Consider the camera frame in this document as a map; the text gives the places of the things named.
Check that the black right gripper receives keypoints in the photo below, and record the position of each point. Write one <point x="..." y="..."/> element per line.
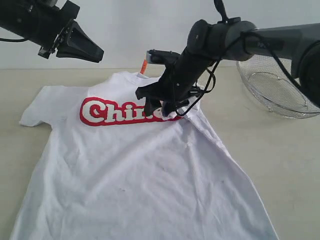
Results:
<point x="176" y="85"/>

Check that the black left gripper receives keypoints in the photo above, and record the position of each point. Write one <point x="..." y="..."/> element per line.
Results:
<point x="42" y="22"/>

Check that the white t-shirt with red logo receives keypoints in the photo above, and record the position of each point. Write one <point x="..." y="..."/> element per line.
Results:
<point x="108" y="172"/>

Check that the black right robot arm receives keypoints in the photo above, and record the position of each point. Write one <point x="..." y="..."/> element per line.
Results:
<point x="233" y="40"/>

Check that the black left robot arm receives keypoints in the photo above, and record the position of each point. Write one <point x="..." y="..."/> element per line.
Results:
<point x="7" y="21"/>

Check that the orange shirt neck tag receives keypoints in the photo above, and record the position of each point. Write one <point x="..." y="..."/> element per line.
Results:
<point x="144" y="66"/>

